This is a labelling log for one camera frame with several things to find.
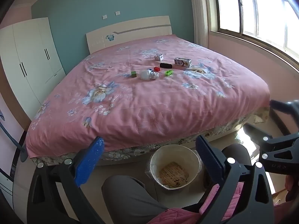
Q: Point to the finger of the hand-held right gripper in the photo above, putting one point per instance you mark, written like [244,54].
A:
[285,108]
[287,165]

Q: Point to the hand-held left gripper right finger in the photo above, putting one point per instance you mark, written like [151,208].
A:
[210,156]

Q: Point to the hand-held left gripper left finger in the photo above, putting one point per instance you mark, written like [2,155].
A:
[90,161]

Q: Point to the cream bin with plastic liner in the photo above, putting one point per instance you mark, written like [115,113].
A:
[156,158]

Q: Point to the black foam cylinder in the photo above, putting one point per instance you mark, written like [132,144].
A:
[166,65]

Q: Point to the white paper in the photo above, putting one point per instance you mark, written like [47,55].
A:
[145,75]

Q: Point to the person's right hand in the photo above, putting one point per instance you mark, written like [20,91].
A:
[293,186]

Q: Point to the light wooden furniture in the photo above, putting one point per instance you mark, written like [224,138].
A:
[279,197]

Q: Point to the printed paper packet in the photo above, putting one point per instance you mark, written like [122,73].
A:
[174,173]

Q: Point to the person's left leg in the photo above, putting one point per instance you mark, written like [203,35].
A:
[128,198]

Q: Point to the pink quilted cloth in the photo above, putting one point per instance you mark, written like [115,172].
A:
[177,215]

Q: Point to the blue tube stand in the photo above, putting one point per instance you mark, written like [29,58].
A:
[14,142]

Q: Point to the green toy block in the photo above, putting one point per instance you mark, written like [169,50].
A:
[169,72]

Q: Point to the green cube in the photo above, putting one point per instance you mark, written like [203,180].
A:
[133,74]

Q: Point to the white milk carton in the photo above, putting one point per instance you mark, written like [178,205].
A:
[183,62]

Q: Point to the crumpled printed wrapper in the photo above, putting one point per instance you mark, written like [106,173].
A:
[155,75]

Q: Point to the red cube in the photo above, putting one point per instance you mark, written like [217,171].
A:
[156,69]

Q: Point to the small white box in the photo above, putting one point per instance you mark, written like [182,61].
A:
[159,57]

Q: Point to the white wardrobe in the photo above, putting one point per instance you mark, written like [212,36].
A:
[30,58]

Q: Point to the cream curtain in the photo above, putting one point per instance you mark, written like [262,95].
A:
[199,14]

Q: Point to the bed with white headboard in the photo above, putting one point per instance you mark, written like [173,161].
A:
[130,31]

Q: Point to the window with metal frame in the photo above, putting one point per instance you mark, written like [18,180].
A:
[257,11]

